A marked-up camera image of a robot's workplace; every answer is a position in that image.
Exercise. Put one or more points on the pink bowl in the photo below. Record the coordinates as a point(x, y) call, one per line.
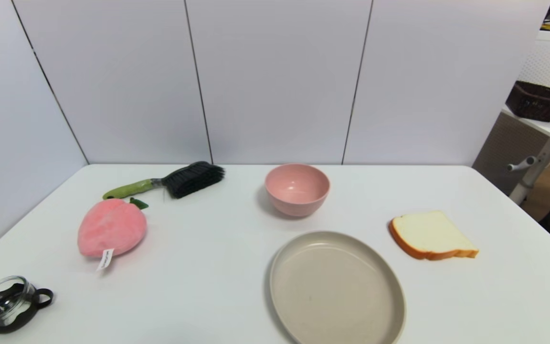
point(296, 191)

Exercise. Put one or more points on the beige round plate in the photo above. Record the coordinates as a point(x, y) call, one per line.
point(337, 286)

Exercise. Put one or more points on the toy bread slice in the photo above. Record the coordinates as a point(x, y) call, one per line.
point(430, 234)

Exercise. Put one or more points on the pink plush peach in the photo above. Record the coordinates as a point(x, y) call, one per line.
point(110, 227)

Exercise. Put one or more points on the dark wicker basket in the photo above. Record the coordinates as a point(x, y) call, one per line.
point(535, 102)

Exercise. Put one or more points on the white side table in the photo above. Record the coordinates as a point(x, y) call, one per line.
point(544, 153)

